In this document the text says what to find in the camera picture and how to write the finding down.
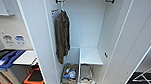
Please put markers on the white wardrobe door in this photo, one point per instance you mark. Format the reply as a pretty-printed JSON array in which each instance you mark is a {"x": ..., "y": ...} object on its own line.
[
  {"x": 135, "y": 41},
  {"x": 35, "y": 36}
]

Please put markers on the black hanging garment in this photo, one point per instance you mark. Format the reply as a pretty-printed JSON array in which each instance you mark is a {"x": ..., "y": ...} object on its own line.
[{"x": 62, "y": 37}]

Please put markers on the white wardrobe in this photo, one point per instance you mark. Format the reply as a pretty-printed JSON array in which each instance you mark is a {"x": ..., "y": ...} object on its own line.
[{"x": 85, "y": 25}]

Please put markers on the white inner shelf unit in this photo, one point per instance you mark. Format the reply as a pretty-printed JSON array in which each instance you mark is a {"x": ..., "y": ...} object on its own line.
[{"x": 90, "y": 56}]

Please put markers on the small dark door hinge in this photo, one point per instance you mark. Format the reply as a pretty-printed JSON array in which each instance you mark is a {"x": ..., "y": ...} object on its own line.
[{"x": 106, "y": 54}]

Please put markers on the pale basket with dark spots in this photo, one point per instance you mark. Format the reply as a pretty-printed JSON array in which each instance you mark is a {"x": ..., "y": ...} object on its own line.
[{"x": 86, "y": 74}]

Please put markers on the orange white label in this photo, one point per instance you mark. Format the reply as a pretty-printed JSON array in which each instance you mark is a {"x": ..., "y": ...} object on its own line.
[{"x": 54, "y": 12}]

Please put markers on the brown wicker basket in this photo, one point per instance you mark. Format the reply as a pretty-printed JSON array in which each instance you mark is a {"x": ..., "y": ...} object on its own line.
[{"x": 63, "y": 77}]

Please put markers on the white hanger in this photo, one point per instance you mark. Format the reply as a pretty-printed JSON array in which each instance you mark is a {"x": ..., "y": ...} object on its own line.
[{"x": 62, "y": 6}]

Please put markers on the black clothes hook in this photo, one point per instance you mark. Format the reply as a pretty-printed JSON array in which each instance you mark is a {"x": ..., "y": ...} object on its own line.
[
  {"x": 110, "y": 1},
  {"x": 58, "y": 1}
]

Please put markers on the white drying rack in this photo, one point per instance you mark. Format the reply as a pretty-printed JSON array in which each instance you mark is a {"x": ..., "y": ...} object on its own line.
[{"x": 148, "y": 77}]

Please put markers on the blue white wall sign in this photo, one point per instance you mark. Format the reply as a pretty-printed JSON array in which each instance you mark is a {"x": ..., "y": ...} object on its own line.
[{"x": 20, "y": 40}]

